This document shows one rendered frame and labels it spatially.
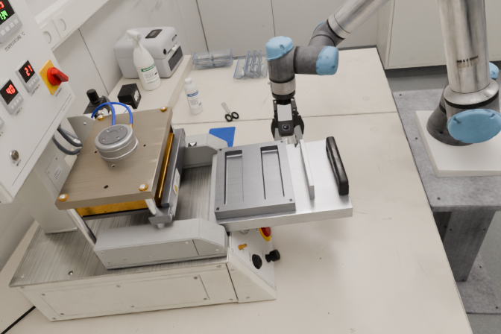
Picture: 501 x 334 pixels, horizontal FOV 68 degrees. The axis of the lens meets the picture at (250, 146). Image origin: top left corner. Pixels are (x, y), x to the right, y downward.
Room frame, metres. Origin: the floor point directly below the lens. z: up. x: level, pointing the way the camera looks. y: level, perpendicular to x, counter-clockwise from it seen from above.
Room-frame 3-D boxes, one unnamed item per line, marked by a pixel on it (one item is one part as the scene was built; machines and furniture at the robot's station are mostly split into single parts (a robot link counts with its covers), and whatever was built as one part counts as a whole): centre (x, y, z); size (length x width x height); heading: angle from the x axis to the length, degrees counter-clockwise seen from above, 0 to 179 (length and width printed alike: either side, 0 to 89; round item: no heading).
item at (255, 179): (0.60, 0.01, 0.98); 0.20 x 0.17 x 0.03; 175
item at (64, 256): (0.62, 0.30, 0.93); 0.46 x 0.35 x 0.01; 85
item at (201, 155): (0.75, 0.18, 0.97); 0.26 x 0.05 x 0.07; 85
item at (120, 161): (0.64, 0.30, 1.08); 0.31 x 0.24 x 0.13; 175
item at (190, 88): (1.27, 0.18, 0.82); 0.05 x 0.05 x 0.14
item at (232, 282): (0.64, 0.26, 0.84); 0.53 x 0.37 x 0.17; 85
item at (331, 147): (0.58, -0.18, 0.99); 0.15 x 0.02 x 0.04; 175
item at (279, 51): (0.94, -0.13, 1.08); 0.09 x 0.08 x 0.11; 64
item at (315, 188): (0.59, -0.04, 0.97); 0.30 x 0.22 x 0.08; 85
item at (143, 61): (1.46, 0.37, 0.92); 0.09 x 0.08 x 0.25; 37
